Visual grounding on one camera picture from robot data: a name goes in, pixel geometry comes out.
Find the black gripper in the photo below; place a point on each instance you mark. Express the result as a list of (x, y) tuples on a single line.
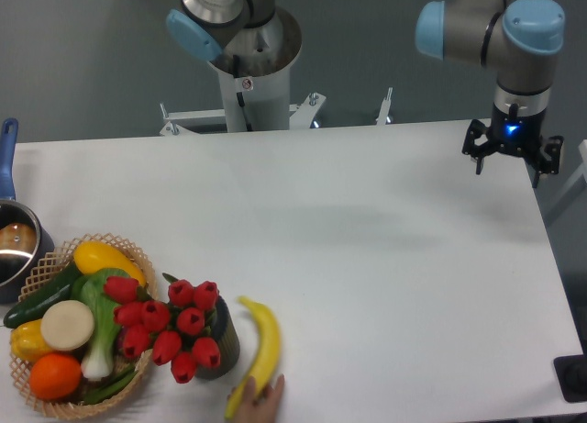
[(514, 135)]

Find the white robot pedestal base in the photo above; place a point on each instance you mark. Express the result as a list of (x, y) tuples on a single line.
[(254, 75)]

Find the green bean pods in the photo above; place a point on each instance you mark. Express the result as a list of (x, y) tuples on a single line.
[(114, 386)]

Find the yellow squash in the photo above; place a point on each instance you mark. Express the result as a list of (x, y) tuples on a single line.
[(92, 256)]

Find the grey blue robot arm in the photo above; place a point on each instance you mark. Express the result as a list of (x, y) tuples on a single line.
[(519, 39)]

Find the red tulip bouquet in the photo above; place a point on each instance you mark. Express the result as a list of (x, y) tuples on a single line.
[(177, 332)]

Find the dark grey ribbed vase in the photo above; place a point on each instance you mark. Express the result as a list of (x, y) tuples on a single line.
[(226, 338)]

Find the orange fruit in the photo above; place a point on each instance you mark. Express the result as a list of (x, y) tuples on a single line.
[(55, 376)]

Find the person's hand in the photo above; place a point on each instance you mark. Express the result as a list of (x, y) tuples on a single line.
[(261, 408)]

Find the black device at table edge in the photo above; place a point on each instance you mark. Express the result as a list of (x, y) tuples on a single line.
[(571, 374)]

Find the woven wicker basket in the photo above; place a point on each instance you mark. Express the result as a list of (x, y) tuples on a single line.
[(71, 407)]

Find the green bok choy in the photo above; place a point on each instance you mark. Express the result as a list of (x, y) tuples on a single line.
[(98, 360)]

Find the blue handled steel saucepan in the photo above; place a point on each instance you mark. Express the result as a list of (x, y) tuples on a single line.
[(23, 239)]

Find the beige round disc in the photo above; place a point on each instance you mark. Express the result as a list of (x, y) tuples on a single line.
[(67, 325)]

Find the green cucumber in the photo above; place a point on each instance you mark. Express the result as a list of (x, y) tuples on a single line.
[(33, 307)]

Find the yellow bell pepper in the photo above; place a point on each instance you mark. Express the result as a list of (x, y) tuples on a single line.
[(27, 342)]

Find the yellow banana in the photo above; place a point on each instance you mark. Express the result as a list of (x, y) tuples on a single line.
[(267, 356)]

